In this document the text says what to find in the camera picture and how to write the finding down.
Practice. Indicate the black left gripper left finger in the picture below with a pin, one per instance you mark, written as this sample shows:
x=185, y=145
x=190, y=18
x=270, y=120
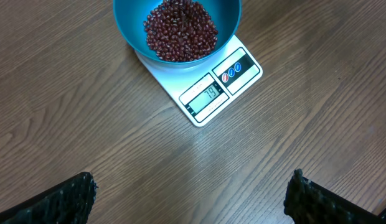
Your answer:
x=69, y=202

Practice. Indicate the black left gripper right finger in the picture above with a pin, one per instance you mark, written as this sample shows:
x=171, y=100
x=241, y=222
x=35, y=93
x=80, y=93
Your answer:
x=306, y=202

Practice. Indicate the white digital kitchen scale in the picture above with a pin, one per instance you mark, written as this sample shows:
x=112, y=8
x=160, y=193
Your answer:
x=204, y=89

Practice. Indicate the blue bowl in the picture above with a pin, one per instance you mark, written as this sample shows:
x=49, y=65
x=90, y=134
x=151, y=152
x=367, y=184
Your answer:
x=130, y=15

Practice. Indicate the red beans in bowl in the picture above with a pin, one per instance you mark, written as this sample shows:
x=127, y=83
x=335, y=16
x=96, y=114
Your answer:
x=180, y=31

